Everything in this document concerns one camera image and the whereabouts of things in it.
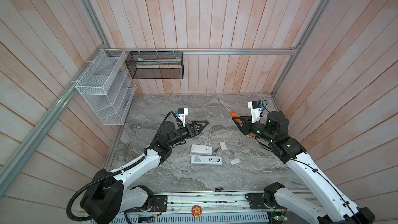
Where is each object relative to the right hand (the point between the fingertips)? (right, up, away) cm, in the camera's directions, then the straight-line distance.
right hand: (234, 117), depth 70 cm
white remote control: (-13, -20, +20) cm, 31 cm away
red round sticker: (-18, -44, +1) cm, 48 cm away
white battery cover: (-1, -19, +23) cm, 30 cm away
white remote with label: (-11, -25, +15) cm, 31 cm away
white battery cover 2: (+5, -26, +16) cm, 31 cm away
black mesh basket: (-45, +34, +33) cm, 65 cm away
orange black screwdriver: (-1, +2, 0) cm, 2 cm away
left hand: (-13, -5, +1) cm, 14 cm away
